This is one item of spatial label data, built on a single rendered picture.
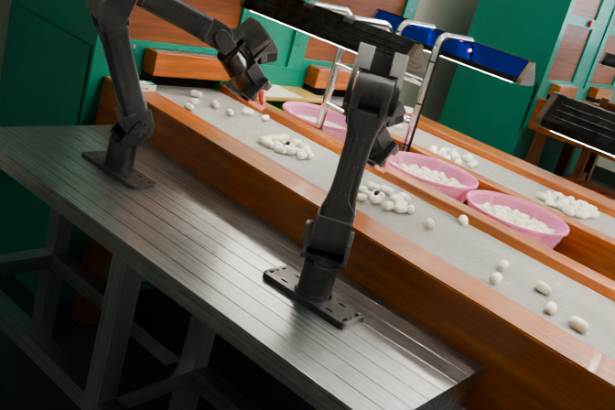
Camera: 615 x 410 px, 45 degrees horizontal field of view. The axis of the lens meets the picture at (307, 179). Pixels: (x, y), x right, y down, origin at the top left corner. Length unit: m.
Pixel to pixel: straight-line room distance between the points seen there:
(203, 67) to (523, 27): 2.66
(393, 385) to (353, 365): 0.07
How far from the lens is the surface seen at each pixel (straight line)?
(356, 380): 1.17
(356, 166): 1.29
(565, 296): 1.60
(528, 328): 1.32
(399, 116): 1.68
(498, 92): 4.62
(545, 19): 4.54
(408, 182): 1.90
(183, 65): 2.24
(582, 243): 2.04
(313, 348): 1.21
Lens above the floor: 1.27
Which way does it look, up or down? 17 degrees down
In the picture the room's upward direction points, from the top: 16 degrees clockwise
